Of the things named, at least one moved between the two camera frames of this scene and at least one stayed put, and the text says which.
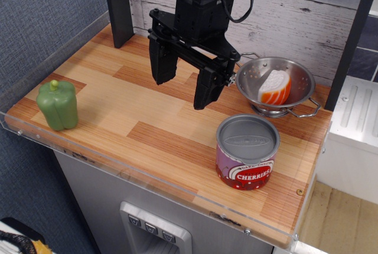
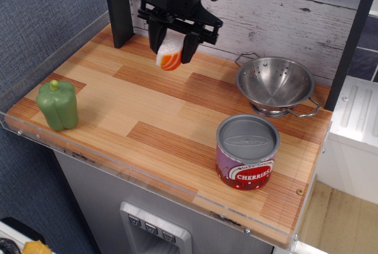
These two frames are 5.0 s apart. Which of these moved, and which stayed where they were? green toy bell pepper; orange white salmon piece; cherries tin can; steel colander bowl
Moved: orange white salmon piece
Stayed: green toy bell pepper; cherries tin can; steel colander bowl
